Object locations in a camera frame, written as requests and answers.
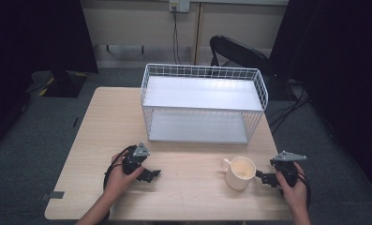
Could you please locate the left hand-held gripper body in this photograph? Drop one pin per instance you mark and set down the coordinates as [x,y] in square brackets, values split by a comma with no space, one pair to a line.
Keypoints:
[133,159]

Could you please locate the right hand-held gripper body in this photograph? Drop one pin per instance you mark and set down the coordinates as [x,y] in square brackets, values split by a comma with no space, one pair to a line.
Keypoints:
[286,167]

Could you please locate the white cup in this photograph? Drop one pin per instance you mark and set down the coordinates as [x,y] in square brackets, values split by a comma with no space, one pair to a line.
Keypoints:
[241,173]

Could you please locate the person's left hand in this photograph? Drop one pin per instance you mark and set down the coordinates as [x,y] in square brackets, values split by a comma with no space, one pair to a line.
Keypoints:
[121,181]

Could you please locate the person's right hand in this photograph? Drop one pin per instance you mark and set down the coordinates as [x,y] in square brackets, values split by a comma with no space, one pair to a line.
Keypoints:
[294,193]

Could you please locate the grey floor tape strip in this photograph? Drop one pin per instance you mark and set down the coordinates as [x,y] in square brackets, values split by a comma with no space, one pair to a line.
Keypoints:
[53,195]

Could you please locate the black stand base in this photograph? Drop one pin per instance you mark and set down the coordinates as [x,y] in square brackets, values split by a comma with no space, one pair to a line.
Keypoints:
[65,84]

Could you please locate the black curtain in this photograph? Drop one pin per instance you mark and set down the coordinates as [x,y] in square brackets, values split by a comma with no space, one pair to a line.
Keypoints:
[30,40]
[339,68]

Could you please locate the black chair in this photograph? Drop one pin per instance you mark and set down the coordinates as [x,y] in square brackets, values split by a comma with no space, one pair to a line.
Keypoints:
[240,53]

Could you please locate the white wall socket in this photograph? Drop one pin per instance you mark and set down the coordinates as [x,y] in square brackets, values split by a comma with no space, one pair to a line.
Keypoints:
[179,5]

